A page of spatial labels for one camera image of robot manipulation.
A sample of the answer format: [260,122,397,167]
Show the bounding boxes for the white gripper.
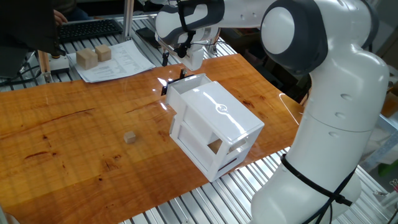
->
[157,37,205,79]

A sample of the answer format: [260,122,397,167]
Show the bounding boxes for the white drawer with black handle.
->
[160,73,223,142]

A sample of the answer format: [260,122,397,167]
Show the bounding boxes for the small wooden cube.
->
[123,131,137,144]

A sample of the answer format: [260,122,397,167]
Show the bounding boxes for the white plastic drawer cabinet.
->
[169,80,266,183]

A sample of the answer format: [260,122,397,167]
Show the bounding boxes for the person's hand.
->
[53,9,68,26]

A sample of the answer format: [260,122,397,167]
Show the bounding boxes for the black smartphone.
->
[135,27,161,49]

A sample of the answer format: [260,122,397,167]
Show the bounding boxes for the printed paper sheets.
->
[67,39,156,84]

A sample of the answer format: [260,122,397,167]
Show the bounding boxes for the aluminium crossbar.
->
[63,11,159,26]

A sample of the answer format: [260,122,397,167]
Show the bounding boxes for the medium light wooden block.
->
[95,44,113,62]

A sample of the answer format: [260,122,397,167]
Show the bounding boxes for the large light wooden block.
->
[75,47,99,71]

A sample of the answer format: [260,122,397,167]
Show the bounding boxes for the black keyboard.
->
[57,19,124,44]

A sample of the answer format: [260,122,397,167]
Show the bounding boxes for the seated person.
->
[52,0,94,22]

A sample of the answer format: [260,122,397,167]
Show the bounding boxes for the wooden strip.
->
[37,49,53,84]

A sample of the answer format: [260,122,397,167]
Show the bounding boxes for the wood grain table mat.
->
[0,53,305,224]

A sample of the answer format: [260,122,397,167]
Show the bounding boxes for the black monitor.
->
[0,0,67,78]

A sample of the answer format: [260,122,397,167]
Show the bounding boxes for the amber brown box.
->
[381,91,398,118]

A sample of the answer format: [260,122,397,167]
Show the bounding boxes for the grey perforated steel bar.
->
[360,130,398,172]

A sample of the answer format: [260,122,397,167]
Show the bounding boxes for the bright green item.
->
[377,158,398,178]

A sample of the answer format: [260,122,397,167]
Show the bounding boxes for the black camera cable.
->
[172,0,200,60]

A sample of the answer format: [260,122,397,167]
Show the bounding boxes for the upright aluminium post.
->
[122,0,135,43]

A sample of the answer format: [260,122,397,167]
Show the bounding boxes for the black cable tie strap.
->
[279,153,357,224]

